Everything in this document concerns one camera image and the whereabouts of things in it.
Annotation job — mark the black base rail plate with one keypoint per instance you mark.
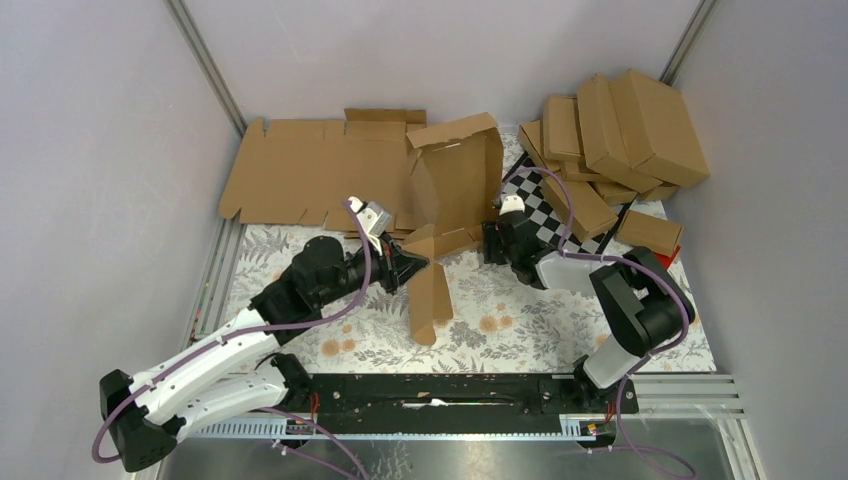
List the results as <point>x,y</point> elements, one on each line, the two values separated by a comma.
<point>501,404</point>

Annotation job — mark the black white chessboard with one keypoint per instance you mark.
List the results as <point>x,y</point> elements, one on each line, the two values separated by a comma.
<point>550,228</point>

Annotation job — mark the stack of flat cardboard blanks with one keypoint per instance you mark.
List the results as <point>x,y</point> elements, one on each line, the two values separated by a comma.
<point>302,172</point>

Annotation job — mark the large folded cardboard box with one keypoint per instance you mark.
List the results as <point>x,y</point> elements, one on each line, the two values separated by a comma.
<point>657,130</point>

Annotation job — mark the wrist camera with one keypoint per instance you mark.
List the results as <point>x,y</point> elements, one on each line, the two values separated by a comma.
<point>510,203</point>
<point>370,217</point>

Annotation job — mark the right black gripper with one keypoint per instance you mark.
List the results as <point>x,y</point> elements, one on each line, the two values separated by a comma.
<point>490,237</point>

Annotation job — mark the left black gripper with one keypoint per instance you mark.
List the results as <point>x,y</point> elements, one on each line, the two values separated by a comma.
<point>396,266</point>

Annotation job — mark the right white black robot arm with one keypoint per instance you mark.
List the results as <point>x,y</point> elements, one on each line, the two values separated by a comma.
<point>643,305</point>

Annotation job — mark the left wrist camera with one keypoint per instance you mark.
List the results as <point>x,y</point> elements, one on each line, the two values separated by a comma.
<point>370,217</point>

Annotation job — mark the low folded cardboard box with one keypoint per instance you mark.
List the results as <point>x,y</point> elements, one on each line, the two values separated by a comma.
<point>614,194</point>

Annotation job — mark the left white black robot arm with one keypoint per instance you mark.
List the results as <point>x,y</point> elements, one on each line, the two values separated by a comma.
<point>147,414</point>

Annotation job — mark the small cardboard box on red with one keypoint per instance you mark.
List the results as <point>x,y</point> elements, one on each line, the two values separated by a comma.
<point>659,235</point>

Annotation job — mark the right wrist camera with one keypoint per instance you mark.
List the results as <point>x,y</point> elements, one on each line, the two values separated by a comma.
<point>510,203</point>

